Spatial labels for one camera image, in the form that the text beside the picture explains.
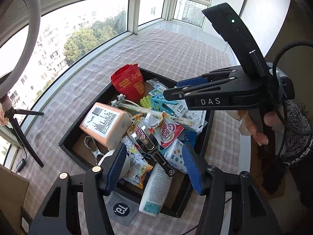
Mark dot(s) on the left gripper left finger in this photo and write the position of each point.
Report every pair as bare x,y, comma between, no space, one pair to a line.
98,182

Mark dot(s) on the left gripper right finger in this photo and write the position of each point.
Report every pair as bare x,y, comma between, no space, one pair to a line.
209,181

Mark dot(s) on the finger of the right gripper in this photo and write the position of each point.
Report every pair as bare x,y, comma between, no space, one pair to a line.
192,81
178,93

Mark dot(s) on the right forearm patterned sleeve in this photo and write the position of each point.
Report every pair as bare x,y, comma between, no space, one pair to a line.
298,148

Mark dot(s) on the blue plastic clip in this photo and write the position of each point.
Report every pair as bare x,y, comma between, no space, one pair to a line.
162,105

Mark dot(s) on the checkered pink tablecloth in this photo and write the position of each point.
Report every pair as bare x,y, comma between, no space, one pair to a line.
166,53

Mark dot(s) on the grey card with logo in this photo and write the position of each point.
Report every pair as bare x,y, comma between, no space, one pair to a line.
121,209

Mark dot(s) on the coffee latte sachet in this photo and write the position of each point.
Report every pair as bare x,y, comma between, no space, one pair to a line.
163,128

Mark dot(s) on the yellow snack packet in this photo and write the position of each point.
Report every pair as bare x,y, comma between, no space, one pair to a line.
137,171

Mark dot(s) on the metal scissors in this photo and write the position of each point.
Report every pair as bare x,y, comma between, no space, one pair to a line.
90,143

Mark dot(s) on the white dotted tissue pack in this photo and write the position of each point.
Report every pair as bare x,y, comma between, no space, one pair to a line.
173,155

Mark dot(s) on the black shallow tray box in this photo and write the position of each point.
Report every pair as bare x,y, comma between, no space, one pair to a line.
181,188

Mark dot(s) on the red snack bag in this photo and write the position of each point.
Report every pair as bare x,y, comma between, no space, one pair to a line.
129,81

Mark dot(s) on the white lotion bottle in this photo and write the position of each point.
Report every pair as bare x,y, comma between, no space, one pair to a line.
155,192

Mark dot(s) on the orange box with label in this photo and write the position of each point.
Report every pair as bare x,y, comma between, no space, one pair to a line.
106,124

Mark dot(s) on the black metal clip tool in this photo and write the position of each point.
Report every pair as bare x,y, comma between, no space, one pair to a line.
148,144

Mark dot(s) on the wooden massage roller stick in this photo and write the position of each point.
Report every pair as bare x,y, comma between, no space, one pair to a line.
122,102

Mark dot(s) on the black power strip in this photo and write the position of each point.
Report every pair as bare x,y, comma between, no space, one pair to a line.
20,165

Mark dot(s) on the brown cardboard board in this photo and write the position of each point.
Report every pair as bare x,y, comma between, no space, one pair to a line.
13,190

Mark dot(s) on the black tripod stand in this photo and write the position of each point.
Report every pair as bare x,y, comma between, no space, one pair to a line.
22,132

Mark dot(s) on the white ring light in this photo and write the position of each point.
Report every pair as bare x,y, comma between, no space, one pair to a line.
16,54

